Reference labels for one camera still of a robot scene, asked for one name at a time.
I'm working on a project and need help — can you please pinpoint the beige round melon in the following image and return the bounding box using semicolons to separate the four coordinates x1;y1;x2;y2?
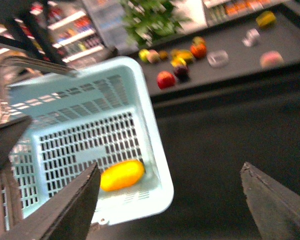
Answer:
146;49;161;64

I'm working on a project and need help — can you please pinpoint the red apple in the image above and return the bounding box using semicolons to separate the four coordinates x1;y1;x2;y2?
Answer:
156;71;176;89

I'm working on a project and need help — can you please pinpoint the crumpled silver tape piece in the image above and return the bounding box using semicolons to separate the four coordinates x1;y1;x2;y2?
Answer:
242;28;261;47

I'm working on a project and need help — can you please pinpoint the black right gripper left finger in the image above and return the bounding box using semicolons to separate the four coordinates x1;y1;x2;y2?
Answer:
0;163;101;240

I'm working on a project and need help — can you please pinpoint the light blue plastic basket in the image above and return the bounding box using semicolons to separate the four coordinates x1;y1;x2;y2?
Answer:
0;56;174;225

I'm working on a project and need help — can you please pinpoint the dark purple plum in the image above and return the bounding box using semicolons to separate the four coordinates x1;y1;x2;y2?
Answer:
173;65;189;80

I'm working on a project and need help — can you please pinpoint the orange persimmon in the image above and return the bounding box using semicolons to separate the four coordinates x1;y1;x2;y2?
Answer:
190;43;207;59

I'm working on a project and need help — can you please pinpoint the pink peach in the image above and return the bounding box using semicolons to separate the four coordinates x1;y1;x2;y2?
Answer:
259;50;284;68

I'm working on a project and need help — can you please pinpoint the green apple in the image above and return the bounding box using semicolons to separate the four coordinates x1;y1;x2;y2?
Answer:
138;49;150;63

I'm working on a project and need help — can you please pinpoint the brown kiwi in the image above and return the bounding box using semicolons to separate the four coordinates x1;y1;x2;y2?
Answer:
158;50;169;61

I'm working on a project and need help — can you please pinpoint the yellow star fruit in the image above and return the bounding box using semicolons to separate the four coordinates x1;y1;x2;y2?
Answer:
170;49;195;67

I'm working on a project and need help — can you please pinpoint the clear tape roll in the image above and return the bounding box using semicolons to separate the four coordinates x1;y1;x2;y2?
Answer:
207;50;229;68

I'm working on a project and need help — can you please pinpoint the yellow mango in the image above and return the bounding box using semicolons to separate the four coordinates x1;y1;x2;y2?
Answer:
100;159;146;192

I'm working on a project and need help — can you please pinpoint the yellow fruit at edge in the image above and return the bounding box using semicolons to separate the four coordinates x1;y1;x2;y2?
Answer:
255;10;277;29

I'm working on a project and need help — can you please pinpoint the green potted plant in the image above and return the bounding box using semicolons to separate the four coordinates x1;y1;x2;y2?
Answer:
119;0;192;47

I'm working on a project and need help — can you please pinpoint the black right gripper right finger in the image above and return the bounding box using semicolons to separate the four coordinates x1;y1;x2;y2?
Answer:
240;162;300;240

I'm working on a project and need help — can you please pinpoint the green red mango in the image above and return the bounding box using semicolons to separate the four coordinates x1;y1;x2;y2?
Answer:
192;36;206;46

